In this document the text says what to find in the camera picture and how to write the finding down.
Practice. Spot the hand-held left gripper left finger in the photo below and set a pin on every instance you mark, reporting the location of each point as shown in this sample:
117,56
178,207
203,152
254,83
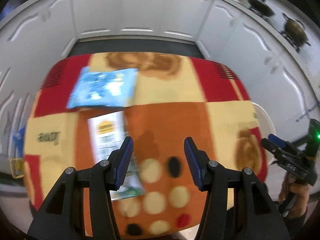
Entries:
123,165

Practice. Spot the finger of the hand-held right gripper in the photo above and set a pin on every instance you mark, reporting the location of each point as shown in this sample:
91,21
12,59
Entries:
271,146
277,140

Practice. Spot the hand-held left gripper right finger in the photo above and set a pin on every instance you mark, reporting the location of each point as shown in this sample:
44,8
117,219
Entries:
193,165

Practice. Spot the white packet with orange print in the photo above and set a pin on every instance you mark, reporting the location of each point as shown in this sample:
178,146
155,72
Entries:
105,132

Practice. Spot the person's right hand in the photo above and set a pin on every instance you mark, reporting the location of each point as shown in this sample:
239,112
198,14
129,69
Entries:
298,200

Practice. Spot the green white packet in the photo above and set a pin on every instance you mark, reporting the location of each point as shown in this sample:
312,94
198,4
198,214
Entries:
132,187

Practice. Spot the red orange printed blanket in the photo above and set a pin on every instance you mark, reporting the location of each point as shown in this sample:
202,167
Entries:
175,120

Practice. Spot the blue printed packet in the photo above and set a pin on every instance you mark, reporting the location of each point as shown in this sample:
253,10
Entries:
100,87

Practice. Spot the black stove grate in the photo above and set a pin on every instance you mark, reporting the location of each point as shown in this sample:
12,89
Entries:
291,40

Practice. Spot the small blue object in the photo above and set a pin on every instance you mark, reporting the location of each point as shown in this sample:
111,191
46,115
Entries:
20,136

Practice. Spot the brass cooking pot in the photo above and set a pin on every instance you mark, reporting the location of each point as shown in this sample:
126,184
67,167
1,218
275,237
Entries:
295,30

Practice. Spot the black wok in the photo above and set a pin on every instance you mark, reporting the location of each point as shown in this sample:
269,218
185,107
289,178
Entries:
260,6

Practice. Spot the white kitchen cabinets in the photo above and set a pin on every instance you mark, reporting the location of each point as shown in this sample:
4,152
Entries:
140,10

